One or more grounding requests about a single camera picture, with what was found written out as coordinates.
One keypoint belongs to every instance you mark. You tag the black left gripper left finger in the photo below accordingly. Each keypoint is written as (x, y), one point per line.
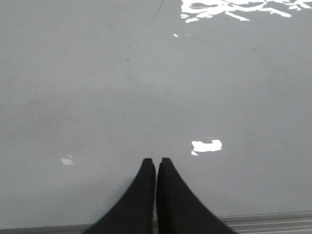
(133, 212)

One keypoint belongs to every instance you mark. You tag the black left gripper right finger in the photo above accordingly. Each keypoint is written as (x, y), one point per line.
(178, 210)

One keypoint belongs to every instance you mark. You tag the white whiteboard with aluminium frame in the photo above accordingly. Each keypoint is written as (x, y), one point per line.
(89, 88)

